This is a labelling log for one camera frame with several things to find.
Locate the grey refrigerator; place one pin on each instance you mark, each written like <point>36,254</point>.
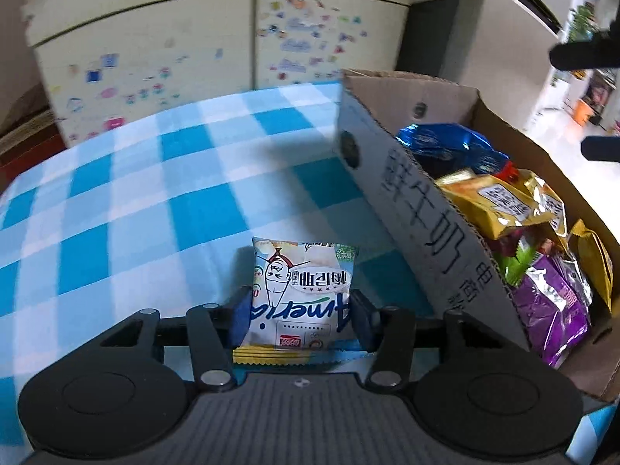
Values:
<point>484,24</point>

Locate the blue snack packet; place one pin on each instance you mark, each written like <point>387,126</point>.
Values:
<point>450,143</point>

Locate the yellow snack packet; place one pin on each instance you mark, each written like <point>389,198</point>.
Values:
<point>484,203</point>
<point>557,208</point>

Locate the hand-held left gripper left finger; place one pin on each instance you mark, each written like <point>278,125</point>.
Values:
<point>240,319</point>

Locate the blue white checkered tablecloth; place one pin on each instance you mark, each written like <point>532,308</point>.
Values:
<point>121,203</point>

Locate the gold snack packet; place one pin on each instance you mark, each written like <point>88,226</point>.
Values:
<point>593,256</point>

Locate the white printed snack packet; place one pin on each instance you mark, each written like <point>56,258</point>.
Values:
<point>290,300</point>

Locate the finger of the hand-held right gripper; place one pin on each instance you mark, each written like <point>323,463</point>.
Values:
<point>603,148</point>
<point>586,54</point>

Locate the red cardboard box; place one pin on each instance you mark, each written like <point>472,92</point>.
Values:
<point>24,145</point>

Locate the orange bucket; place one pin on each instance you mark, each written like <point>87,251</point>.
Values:
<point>583,110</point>

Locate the green snack packet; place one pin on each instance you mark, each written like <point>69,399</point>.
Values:
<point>516,264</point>

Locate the green potted plant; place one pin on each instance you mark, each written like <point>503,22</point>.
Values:
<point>583,22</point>

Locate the white cabinet with stickers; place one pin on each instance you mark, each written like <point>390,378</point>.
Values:
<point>145,43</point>

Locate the brown cardboard box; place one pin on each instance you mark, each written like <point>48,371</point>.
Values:
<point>426,223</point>

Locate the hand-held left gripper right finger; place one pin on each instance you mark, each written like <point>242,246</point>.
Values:
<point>361,319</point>

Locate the purple snack packet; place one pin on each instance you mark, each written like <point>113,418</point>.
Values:
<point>547,310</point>

